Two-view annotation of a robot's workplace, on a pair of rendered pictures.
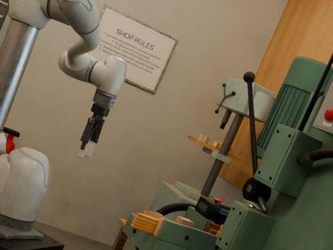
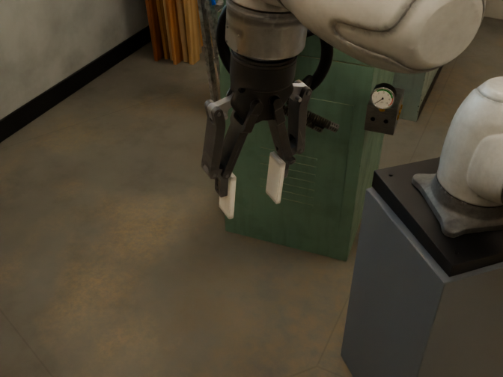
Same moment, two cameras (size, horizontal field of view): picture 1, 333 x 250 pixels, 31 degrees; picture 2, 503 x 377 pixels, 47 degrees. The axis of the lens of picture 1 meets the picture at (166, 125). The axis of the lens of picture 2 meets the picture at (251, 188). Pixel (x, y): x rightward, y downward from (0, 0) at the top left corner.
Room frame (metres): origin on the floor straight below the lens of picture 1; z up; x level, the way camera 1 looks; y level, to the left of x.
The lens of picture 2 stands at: (2.97, 0.71, 1.39)
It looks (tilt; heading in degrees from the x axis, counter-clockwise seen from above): 38 degrees down; 227
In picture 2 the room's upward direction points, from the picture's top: straight up
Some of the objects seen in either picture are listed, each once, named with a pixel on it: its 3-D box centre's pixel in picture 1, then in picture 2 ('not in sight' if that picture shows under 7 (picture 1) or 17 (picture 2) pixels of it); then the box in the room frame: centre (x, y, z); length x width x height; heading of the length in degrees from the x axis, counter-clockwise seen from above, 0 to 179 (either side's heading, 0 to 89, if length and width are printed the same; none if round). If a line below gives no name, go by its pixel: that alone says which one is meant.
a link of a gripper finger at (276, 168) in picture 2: (83, 149); (275, 178); (2.51, 0.28, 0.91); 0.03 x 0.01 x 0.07; 76
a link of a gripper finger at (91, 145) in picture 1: (89, 149); (227, 192); (2.58, 0.26, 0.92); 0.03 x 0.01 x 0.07; 76
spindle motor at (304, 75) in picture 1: (301, 117); not in sight; (1.74, -0.34, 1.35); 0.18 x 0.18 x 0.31
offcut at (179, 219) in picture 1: (183, 225); not in sight; (1.81, -0.17, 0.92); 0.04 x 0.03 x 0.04; 122
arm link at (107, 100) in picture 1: (104, 99); (266, 24); (2.54, 0.28, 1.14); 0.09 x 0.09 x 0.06
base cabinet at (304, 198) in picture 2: not in sight; (312, 117); (1.64, -0.40, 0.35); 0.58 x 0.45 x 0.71; 26
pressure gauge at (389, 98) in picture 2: not in sight; (383, 98); (1.82, -0.02, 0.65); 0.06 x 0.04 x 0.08; 116
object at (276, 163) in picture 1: (286, 159); not in sight; (1.48, -0.30, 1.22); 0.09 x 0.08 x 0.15; 26
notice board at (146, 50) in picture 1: (130, 50); not in sight; (4.64, 0.48, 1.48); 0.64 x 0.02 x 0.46; 111
